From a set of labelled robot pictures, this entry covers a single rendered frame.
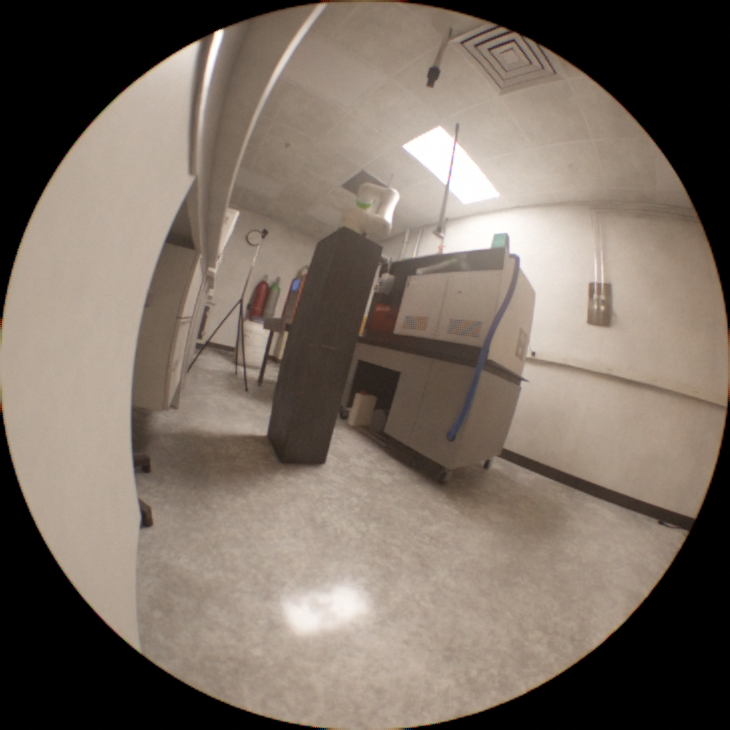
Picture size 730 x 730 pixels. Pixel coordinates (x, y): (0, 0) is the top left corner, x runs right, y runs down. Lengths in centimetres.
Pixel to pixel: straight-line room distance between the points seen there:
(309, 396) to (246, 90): 107
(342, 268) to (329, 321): 25
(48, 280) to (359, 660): 70
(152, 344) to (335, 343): 78
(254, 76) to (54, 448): 40
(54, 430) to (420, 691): 68
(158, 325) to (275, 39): 91
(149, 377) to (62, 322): 86
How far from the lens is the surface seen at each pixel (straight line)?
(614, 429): 239
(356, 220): 145
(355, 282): 118
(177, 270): 102
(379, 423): 192
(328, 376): 115
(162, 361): 103
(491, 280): 154
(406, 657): 68
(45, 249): 18
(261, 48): 34
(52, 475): 23
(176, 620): 66
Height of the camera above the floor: 59
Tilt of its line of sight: 2 degrees down
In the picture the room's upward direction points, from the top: 15 degrees clockwise
